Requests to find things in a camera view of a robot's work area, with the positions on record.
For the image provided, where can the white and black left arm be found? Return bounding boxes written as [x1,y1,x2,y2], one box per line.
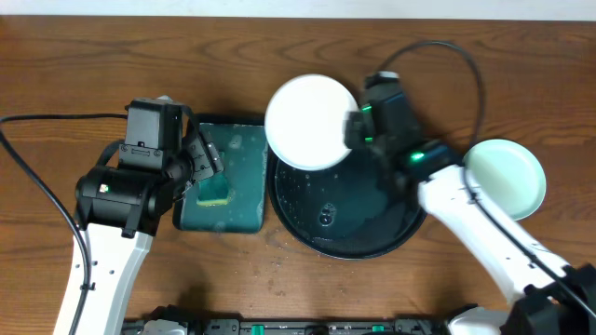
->
[54,129,223,334]

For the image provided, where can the white plate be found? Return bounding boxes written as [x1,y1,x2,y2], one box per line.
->
[264,74,359,171]

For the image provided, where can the rectangular black soapy water tray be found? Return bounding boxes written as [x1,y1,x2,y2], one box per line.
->
[173,114,268,234]

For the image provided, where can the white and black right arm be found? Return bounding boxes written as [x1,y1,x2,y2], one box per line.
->
[345,89,595,334]

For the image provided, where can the black base rail, green buttons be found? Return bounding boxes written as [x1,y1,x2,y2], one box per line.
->
[120,305,449,335]

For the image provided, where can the pale green plate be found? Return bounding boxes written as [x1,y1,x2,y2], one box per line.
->
[464,139,547,221]

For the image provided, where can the round black tray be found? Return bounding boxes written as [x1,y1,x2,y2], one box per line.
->
[267,151,427,260]

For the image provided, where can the green and yellow sponge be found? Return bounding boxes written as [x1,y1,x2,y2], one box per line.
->
[196,174,230,207]

